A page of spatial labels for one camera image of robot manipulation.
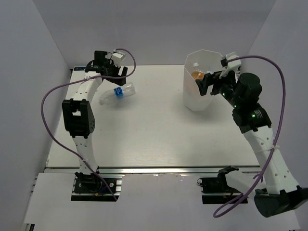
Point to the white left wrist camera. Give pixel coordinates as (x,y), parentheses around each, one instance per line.
(118,57)

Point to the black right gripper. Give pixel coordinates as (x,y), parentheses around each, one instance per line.
(208,80)

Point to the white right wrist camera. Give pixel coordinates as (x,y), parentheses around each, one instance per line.
(230,62)

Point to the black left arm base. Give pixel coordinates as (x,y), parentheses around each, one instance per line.
(90,188)

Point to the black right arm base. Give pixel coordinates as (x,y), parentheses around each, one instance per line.
(215,190)

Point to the orange plastic bottle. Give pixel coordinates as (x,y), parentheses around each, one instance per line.
(197,75)

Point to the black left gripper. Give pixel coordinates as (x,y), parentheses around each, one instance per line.
(110,63)

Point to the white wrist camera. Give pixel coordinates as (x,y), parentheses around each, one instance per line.
(230,62)
(118,57)

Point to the blue table edge label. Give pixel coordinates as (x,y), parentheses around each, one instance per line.
(79,68)

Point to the Aquafina bottle white cap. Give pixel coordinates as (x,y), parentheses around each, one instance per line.
(110,97)

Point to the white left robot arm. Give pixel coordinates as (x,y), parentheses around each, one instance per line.
(78,116)

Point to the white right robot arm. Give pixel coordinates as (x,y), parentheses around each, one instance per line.
(274,190)

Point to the aluminium table rail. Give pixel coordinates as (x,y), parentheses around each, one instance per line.
(237,72)

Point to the white octagonal bin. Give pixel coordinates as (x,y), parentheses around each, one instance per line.
(208,61)

